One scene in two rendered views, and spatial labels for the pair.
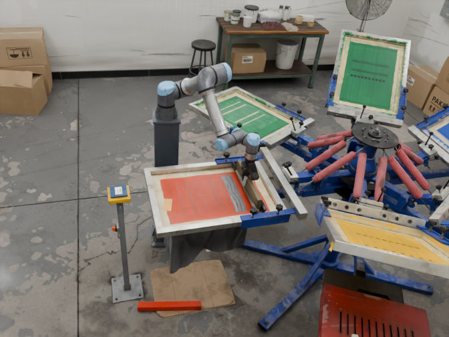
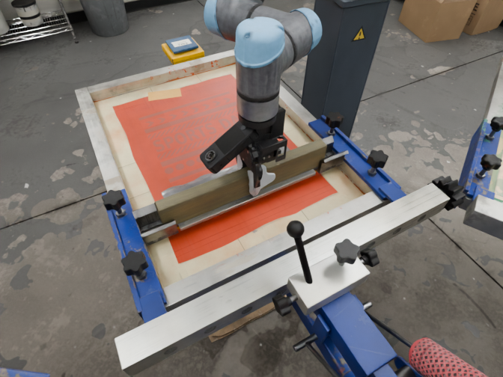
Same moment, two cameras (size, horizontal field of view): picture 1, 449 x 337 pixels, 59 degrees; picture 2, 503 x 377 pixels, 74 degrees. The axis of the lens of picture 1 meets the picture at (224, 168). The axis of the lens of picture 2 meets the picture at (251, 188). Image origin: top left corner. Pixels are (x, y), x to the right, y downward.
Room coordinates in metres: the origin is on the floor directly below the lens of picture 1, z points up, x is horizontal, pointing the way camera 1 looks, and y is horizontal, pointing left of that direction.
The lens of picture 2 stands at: (1.90, -0.64, 1.58)
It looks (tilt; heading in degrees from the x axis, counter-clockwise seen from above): 50 degrees down; 82
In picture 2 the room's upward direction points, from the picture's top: straight up
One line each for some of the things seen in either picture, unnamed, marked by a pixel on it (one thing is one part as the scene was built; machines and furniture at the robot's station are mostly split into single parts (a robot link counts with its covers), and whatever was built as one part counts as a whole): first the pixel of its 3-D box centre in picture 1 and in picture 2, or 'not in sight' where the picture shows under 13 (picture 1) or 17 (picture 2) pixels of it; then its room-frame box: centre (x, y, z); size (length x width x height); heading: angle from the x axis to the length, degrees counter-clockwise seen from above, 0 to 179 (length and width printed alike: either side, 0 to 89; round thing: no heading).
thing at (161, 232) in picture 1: (213, 192); (211, 140); (1.89, 0.05, 0.97); 0.79 x 0.58 x 0.04; 110
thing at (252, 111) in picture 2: (250, 154); (257, 101); (1.98, -0.15, 1.23); 0.08 x 0.08 x 0.05
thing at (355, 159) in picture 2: (236, 162); (347, 160); (2.23, -0.08, 0.97); 0.30 x 0.05 x 0.07; 110
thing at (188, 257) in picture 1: (210, 244); not in sight; (1.68, 0.03, 0.74); 0.46 x 0.04 x 0.42; 110
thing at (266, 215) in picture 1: (264, 218); (134, 249); (1.71, -0.27, 0.97); 0.30 x 0.05 x 0.07; 110
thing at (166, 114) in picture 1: (166, 108); not in sight; (2.37, 0.44, 1.25); 0.15 x 0.15 x 0.10
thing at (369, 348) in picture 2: (296, 178); (343, 318); (2.08, -0.48, 1.02); 0.17 x 0.06 x 0.05; 110
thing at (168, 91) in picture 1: (167, 93); not in sight; (2.38, 0.43, 1.37); 0.13 x 0.12 x 0.14; 136
